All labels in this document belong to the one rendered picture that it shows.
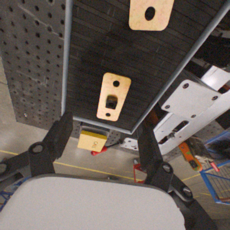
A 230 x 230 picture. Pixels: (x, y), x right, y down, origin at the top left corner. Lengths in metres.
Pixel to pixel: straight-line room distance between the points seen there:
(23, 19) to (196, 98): 0.72
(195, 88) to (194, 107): 0.05
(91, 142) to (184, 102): 0.22
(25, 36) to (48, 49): 0.10
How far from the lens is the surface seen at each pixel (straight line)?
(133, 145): 0.46
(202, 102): 0.29
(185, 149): 0.64
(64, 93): 0.18
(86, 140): 0.26
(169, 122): 0.47
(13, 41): 0.79
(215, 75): 0.42
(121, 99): 0.17
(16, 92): 0.99
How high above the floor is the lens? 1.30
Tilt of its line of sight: 48 degrees down
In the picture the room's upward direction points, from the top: 177 degrees counter-clockwise
